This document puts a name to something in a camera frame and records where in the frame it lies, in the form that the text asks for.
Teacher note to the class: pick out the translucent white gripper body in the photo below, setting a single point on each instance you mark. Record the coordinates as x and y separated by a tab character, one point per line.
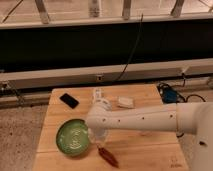
97	136

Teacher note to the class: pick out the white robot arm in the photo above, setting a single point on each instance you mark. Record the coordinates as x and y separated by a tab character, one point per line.
192	118

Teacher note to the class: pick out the green ceramic bowl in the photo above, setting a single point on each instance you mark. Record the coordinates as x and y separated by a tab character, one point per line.
72	138

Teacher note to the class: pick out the white remote control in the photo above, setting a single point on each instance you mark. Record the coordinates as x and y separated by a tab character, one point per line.
97	94

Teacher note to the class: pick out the black smartphone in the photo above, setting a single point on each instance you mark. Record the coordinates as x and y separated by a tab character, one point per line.
69	100

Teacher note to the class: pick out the blue power adapter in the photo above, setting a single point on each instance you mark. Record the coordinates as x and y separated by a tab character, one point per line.
169	96

